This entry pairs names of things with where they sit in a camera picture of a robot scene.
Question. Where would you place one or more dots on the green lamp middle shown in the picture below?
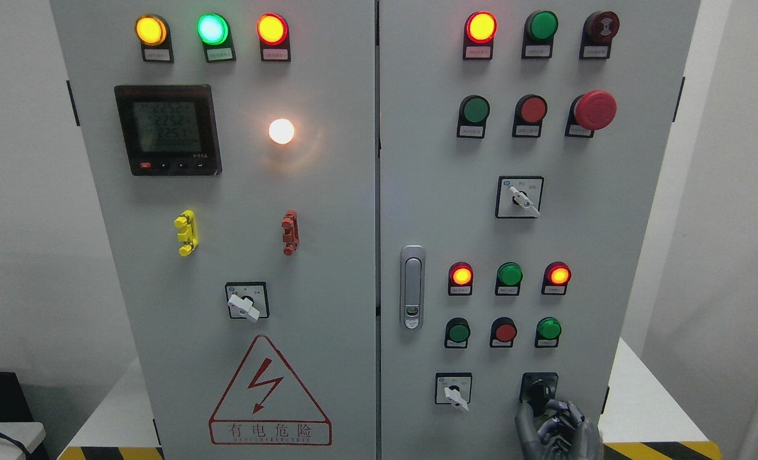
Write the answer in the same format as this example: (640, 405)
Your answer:
(508, 279)

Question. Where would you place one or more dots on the black digital power meter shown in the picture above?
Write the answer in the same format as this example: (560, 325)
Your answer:
(169, 130)

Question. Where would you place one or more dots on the red emergency stop button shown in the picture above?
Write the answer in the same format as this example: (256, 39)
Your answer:
(589, 113)

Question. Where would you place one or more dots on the right grey cabinet door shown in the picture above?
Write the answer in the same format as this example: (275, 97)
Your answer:
(440, 192)

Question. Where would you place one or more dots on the red lit lamp top right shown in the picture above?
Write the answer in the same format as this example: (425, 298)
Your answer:
(478, 40)

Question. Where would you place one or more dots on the left grey cabinet door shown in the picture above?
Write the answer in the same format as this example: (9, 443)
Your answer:
(322, 297)

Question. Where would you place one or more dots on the yellow terminal connector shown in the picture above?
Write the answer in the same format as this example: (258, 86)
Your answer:
(187, 235)

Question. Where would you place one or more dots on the green unlit lamp top right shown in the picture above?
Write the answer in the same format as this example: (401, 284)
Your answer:
(539, 31)

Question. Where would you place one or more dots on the upper right selector switch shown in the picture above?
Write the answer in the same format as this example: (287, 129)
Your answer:
(519, 197)

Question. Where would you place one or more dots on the silver door handle lock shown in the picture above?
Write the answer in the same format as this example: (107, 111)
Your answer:
(411, 297)

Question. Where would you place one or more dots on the red lamp middle right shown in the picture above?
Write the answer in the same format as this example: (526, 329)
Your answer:
(556, 279)

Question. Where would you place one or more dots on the green lamp lower right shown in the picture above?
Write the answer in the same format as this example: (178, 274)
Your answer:
(547, 333)

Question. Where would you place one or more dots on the white box with cable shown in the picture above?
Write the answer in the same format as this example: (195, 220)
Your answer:
(29, 434)

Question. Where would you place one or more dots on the dark red buzzer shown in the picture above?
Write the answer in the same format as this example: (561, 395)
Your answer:
(598, 32)

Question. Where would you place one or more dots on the red push button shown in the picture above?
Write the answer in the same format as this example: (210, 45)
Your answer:
(529, 114)
(502, 333)

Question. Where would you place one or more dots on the white platform with hazard stripes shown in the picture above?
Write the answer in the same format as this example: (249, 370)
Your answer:
(641, 420)

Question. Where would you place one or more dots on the red lit lamp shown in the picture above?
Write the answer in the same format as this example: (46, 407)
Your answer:
(478, 40)
(461, 277)

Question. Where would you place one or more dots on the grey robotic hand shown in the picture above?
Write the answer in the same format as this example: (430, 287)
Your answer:
(560, 431)

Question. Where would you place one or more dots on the lower white selector switch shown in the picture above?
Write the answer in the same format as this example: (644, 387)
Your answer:
(453, 389)

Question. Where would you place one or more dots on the red push button upper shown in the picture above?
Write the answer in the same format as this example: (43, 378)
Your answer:
(529, 114)

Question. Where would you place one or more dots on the red terminal connector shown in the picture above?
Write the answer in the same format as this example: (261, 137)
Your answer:
(290, 236)

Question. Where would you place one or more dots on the grey cabinet door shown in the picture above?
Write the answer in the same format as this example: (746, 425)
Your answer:
(440, 192)
(322, 297)

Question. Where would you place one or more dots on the black rotary knob switch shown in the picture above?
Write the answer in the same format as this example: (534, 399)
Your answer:
(537, 389)

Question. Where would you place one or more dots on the yellow indicator lamp top left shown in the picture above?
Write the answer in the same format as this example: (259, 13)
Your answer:
(155, 38)

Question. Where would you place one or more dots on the red electric hazard sign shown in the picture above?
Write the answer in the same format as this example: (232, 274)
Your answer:
(266, 403)

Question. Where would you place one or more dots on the green push button lower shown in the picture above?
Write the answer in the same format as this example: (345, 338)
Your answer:
(456, 333)

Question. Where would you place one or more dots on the green push button upper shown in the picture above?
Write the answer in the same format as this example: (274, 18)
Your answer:
(473, 113)

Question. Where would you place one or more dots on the green push button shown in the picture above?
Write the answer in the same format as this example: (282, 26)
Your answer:
(456, 333)
(473, 113)

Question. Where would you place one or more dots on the left door selector switch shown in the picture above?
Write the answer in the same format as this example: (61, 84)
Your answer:
(247, 300)

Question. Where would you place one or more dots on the green lit indicator lamp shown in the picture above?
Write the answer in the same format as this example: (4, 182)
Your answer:
(216, 37)

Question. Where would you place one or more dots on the white lit indicator lamp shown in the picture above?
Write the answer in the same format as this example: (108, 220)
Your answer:
(281, 131)

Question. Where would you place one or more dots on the red push button lower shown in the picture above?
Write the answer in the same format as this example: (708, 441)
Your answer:
(502, 333)

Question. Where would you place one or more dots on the red lit lamp middle left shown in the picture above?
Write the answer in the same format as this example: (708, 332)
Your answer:
(461, 277)

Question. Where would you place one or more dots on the red lit lamp left door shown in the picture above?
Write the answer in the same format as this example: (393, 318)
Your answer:
(274, 38)

